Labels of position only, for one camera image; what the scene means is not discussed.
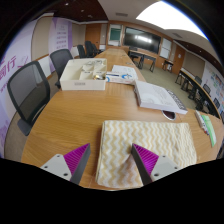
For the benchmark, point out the black office chairs group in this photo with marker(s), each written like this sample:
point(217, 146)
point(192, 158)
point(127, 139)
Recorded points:
point(207, 89)
point(88, 48)

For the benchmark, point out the purple wall banner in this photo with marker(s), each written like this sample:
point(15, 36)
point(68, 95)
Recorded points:
point(60, 36)

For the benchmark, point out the white wall whiteboard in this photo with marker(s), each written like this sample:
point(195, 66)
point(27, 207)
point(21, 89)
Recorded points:
point(165, 48)

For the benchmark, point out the green booklet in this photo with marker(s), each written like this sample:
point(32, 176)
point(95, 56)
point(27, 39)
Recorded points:
point(210, 128)

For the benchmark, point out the black mesh office chair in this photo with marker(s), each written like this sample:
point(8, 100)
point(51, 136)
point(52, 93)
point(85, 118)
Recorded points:
point(60, 60)
point(28, 90)

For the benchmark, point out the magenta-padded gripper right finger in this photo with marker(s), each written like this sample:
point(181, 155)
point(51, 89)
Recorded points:
point(146, 160)

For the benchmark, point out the open white cardboard box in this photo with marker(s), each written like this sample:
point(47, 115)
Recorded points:
point(81, 84)

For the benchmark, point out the long wooden side table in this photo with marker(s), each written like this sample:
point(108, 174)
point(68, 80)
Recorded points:
point(191, 81)

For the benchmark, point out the round black table grommet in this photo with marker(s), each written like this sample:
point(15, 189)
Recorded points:
point(169, 115)

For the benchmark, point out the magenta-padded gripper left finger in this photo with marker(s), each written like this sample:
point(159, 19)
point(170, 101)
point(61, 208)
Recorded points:
point(75, 160)

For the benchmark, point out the brown wooden door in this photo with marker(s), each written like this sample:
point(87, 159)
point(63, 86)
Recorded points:
point(178, 60)

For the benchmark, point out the small wooden desk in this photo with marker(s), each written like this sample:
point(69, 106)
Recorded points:
point(168, 62)

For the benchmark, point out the black wall display screen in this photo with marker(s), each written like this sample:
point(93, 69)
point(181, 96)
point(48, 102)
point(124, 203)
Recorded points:
point(141, 39)

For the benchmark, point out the dark-legged wooden desk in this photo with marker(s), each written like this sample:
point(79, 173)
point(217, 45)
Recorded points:
point(143, 55)

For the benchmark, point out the pack of marker pens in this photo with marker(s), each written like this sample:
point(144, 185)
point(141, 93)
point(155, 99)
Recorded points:
point(201, 121)

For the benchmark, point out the bright ceiling light panel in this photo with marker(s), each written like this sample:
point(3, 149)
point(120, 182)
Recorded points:
point(166, 16)

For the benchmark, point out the green-tinted wall whiteboard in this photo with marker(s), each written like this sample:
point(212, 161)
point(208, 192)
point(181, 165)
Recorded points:
point(115, 34)

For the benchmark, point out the large white book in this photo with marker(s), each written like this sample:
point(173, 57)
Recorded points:
point(155, 96)

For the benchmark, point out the small white blue box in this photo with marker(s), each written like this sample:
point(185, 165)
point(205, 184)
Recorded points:
point(116, 78)

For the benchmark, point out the yellow white zigzag towel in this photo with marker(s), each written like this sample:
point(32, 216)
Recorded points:
point(160, 140)

